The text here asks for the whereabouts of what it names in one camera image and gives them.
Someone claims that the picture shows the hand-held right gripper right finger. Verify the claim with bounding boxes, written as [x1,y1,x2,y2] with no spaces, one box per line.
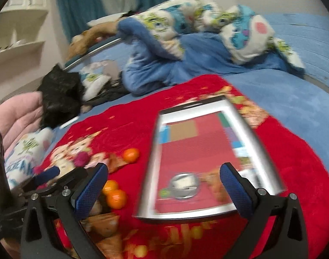
[220,163,308,259]

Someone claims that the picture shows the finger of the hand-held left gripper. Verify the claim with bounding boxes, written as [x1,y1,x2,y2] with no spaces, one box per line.
[32,166,60,187]
[43,169,88,192]

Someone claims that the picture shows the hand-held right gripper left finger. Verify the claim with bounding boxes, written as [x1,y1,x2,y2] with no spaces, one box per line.
[20,163,109,259]

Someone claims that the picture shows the black box with silver rim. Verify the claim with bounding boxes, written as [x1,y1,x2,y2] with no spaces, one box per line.
[133,95,286,225]

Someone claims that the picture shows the tangerine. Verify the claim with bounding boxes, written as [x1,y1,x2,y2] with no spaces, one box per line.
[123,148,140,163]
[106,189,128,210]
[102,179,120,196]

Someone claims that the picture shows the white cartoon print pillow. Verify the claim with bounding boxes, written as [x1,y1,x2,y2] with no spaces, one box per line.
[4,128,55,192]

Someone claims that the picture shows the round silver tin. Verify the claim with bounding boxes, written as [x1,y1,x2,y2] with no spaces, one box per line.
[168,172,200,199]

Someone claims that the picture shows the white pen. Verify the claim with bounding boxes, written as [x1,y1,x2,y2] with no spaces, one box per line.
[59,116,80,128]

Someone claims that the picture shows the pink quilt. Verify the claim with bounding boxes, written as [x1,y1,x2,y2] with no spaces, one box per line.
[0,92,46,152]

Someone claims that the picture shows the red printed blanket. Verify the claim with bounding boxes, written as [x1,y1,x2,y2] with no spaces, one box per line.
[39,74,329,259]

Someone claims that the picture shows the black plastic bag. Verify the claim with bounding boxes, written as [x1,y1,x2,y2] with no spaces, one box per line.
[36,65,85,128]

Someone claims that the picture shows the dark clothes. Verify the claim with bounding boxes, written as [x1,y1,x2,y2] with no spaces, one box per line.
[83,78,130,106]

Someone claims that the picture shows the small white cartoon pillow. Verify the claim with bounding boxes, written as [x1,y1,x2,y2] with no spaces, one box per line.
[79,62,112,100]

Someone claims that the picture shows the light blue bed sheet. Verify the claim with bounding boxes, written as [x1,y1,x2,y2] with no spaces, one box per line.
[60,12,329,178]

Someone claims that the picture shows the cartoon print blue quilt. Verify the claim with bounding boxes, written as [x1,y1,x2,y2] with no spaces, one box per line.
[117,0,306,96]

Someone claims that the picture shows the brown plush toy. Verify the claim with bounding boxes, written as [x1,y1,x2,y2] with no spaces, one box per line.
[67,20,119,58]

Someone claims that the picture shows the teal curtain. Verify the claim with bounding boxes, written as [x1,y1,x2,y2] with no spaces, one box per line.
[57,0,186,37]

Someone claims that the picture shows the white wall shelf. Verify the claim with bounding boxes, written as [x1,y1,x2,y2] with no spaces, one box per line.
[0,8,50,73]

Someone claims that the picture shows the silver metal bed rail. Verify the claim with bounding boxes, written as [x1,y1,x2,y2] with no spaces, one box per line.
[65,38,122,71]

